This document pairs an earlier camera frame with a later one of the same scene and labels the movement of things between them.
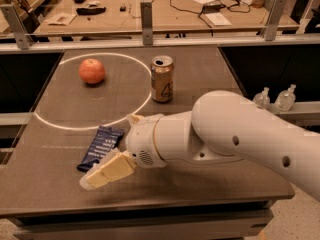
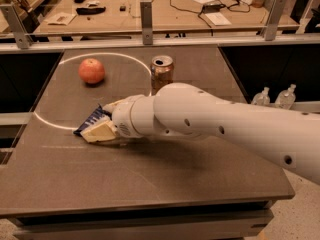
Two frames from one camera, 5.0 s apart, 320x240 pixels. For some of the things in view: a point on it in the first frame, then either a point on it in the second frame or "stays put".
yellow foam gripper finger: (120, 163) → (102, 132)
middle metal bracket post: (146, 20) stays put
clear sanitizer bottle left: (262, 99) stays put
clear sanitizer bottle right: (285, 98) stays put
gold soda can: (162, 78) stays put
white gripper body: (141, 142) → (121, 118)
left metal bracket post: (22, 36) stays put
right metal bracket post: (274, 18) stays put
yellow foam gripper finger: (133, 119) → (110, 107)
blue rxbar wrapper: (103, 143) → (100, 116)
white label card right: (218, 19) stays put
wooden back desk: (118, 12) stays put
